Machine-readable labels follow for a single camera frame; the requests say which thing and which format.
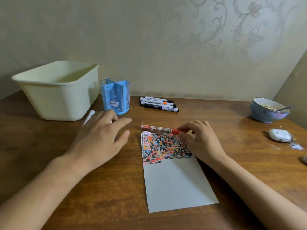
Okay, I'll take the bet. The keychain with clear tag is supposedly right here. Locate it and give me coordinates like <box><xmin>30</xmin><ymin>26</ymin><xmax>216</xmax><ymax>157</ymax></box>
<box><xmin>287</xmin><ymin>134</ymin><xmax>305</xmax><ymax>151</ymax></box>

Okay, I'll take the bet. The blue cartoon pen holder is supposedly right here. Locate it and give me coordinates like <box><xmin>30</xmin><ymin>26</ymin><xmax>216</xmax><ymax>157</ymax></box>
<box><xmin>99</xmin><ymin>78</ymin><xmax>130</xmax><ymax>116</ymax></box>

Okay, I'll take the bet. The black whiteboard marker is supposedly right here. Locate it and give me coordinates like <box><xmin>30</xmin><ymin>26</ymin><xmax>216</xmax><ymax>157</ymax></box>
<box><xmin>140</xmin><ymin>96</ymin><xmax>174</xmax><ymax>103</ymax></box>
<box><xmin>143</xmin><ymin>103</ymin><xmax>179</xmax><ymax>112</ymax></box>
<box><xmin>141</xmin><ymin>101</ymin><xmax>177</xmax><ymax>109</ymax></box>

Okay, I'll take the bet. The white pen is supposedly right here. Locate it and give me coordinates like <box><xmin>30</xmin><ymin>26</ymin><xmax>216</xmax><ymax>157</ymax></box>
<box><xmin>83</xmin><ymin>110</ymin><xmax>96</xmax><ymax>126</ymax></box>

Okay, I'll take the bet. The food in bowl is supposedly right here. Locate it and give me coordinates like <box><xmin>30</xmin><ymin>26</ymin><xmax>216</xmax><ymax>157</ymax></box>
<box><xmin>260</xmin><ymin>103</ymin><xmax>280</xmax><ymax>111</ymax></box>

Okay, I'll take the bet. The person's right hand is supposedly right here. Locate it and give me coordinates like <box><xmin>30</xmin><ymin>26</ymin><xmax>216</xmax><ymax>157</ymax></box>
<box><xmin>177</xmin><ymin>120</ymin><xmax>229</xmax><ymax>166</ymax></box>

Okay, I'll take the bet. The person's right forearm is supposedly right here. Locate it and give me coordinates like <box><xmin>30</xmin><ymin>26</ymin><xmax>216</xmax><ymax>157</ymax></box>
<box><xmin>210</xmin><ymin>156</ymin><xmax>307</xmax><ymax>230</ymax></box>

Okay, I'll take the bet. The white earbuds case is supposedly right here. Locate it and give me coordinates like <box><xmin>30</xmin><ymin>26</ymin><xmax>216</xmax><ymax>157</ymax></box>
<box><xmin>268</xmin><ymin>128</ymin><xmax>292</xmax><ymax>142</ymax></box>

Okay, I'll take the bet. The metal spoon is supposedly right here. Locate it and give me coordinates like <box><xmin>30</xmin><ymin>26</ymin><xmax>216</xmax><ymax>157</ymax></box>
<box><xmin>273</xmin><ymin>105</ymin><xmax>297</xmax><ymax>112</ymax></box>

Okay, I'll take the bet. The person's left forearm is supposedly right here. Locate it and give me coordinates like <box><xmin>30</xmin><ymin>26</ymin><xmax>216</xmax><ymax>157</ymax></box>
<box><xmin>0</xmin><ymin>154</ymin><xmax>84</xmax><ymax>230</ymax></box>

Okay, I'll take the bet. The person's left hand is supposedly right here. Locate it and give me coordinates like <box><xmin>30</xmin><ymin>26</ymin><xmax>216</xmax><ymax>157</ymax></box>
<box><xmin>65</xmin><ymin>109</ymin><xmax>133</xmax><ymax>168</ymax></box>

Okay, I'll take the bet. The blue ceramic bowl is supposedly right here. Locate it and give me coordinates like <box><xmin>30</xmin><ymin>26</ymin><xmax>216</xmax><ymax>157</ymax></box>
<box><xmin>250</xmin><ymin>97</ymin><xmax>290</xmax><ymax>124</ymax></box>

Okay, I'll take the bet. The red whiteboard marker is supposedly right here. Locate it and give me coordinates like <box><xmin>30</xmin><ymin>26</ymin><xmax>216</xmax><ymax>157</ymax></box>
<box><xmin>141</xmin><ymin>124</ymin><xmax>187</xmax><ymax>136</ymax></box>

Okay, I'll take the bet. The white paper sheet with scribbles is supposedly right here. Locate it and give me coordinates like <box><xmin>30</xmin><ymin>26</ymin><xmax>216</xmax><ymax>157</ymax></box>
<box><xmin>140</xmin><ymin>131</ymin><xmax>219</xmax><ymax>214</ymax></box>

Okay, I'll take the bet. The black marker with orange band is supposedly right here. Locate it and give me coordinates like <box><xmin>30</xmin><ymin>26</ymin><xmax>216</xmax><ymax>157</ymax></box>
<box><xmin>140</xmin><ymin>99</ymin><xmax>177</xmax><ymax>107</ymax></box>

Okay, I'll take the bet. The cream plastic tub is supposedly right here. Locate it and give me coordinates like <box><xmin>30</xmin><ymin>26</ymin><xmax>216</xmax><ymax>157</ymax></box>
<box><xmin>11</xmin><ymin>60</ymin><xmax>99</xmax><ymax>122</ymax></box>

